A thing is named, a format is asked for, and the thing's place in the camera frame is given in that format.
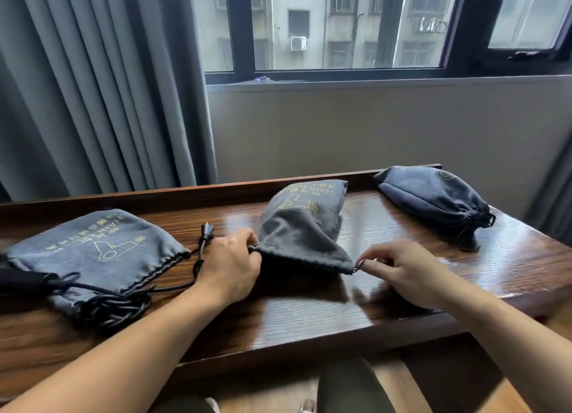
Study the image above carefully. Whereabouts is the person's right hand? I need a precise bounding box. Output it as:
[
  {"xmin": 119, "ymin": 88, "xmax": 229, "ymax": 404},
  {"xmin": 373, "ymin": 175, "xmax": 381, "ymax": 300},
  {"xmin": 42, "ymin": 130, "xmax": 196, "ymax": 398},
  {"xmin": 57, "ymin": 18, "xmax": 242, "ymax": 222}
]
[{"xmin": 357, "ymin": 239, "xmax": 453, "ymax": 311}]

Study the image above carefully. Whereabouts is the person's left hand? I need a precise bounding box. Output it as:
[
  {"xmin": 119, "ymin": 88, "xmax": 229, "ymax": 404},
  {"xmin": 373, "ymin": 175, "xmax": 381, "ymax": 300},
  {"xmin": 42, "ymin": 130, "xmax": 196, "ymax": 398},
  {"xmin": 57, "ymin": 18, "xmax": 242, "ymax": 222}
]
[{"xmin": 196, "ymin": 228, "xmax": 263, "ymax": 305}]

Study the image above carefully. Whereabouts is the grey drawstring bag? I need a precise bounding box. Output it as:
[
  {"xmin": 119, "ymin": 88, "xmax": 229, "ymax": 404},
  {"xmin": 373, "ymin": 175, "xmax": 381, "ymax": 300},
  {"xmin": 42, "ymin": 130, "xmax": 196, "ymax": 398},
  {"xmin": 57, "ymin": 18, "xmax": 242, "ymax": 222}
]
[
  {"xmin": 248, "ymin": 180, "xmax": 359, "ymax": 275},
  {"xmin": 373, "ymin": 166, "xmax": 497, "ymax": 253},
  {"xmin": 4, "ymin": 208, "xmax": 191, "ymax": 320}
]

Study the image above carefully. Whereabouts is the person's left forearm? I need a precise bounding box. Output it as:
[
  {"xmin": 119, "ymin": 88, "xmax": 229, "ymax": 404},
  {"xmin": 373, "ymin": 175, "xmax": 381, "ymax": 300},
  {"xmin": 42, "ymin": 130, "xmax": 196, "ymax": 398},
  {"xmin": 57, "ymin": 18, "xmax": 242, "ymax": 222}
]
[{"xmin": 0, "ymin": 283, "xmax": 224, "ymax": 413}]

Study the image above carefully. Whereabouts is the person's right forearm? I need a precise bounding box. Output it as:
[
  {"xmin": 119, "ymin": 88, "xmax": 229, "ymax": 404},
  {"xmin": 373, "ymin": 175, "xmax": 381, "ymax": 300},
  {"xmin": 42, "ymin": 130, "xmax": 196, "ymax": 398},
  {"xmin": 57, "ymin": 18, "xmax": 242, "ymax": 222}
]
[{"xmin": 429, "ymin": 287, "xmax": 572, "ymax": 413}]

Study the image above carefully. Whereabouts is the person's dark trouser leg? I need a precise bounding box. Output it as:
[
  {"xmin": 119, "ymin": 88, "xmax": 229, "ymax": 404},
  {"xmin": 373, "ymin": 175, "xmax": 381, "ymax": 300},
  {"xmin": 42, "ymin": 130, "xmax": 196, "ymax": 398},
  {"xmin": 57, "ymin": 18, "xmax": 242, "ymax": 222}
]
[{"xmin": 316, "ymin": 357, "xmax": 397, "ymax": 413}]

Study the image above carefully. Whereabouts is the dark grey curtain edge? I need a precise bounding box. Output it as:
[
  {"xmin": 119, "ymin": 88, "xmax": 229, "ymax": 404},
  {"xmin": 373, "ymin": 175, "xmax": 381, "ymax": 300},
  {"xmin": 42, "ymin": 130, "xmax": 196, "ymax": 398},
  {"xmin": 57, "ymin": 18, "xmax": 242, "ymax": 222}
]
[{"xmin": 525, "ymin": 142, "xmax": 572, "ymax": 250}]

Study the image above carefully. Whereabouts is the grey curtain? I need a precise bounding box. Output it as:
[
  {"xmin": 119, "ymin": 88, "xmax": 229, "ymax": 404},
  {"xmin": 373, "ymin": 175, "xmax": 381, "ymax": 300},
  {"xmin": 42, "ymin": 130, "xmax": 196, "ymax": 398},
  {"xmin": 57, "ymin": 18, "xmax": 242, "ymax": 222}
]
[{"xmin": 0, "ymin": 0, "xmax": 219, "ymax": 203}]

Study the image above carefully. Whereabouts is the black hair dryer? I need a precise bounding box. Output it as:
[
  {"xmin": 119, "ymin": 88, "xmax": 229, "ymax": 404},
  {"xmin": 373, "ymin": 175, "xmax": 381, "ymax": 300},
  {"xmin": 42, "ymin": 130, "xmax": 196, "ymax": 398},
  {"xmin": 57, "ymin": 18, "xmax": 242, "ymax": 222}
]
[{"xmin": 0, "ymin": 255, "xmax": 61, "ymax": 299}]

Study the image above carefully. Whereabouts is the grey apartment building outside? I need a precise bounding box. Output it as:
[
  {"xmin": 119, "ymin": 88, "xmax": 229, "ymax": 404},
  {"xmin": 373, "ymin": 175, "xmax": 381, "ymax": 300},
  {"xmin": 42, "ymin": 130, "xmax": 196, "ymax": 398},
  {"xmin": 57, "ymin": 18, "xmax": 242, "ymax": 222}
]
[{"xmin": 192, "ymin": 0, "xmax": 461, "ymax": 72}]

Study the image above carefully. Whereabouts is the tied grey drawstring bag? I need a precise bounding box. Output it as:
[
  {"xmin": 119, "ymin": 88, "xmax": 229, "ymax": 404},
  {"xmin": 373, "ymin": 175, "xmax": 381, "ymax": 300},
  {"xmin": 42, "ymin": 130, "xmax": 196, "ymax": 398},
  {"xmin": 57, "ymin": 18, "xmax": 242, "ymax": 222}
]
[{"xmin": 373, "ymin": 166, "xmax": 497, "ymax": 253}]

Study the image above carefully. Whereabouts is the flat grey drawstring bag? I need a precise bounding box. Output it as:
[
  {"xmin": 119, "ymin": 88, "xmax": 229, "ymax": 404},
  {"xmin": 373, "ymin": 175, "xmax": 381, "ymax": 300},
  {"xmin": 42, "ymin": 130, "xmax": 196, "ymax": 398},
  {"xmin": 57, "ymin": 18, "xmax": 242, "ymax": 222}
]
[{"xmin": 4, "ymin": 208, "xmax": 191, "ymax": 320}]

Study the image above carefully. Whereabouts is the black power cable with plug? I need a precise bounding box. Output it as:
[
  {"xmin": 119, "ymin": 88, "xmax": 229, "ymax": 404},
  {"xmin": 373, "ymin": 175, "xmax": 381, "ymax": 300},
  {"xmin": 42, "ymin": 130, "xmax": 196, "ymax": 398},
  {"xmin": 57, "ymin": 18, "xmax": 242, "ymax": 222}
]
[{"xmin": 54, "ymin": 222, "xmax": 216, "ymax": 332}]

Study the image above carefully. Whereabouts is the black window frame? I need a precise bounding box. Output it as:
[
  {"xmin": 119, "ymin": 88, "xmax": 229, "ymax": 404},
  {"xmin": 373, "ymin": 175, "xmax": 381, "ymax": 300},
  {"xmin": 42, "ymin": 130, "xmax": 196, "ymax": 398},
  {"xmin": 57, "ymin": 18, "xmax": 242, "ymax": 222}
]
[{"xmin": 190, "ymin": 0, "xmax": 572, "ymax": 85}]

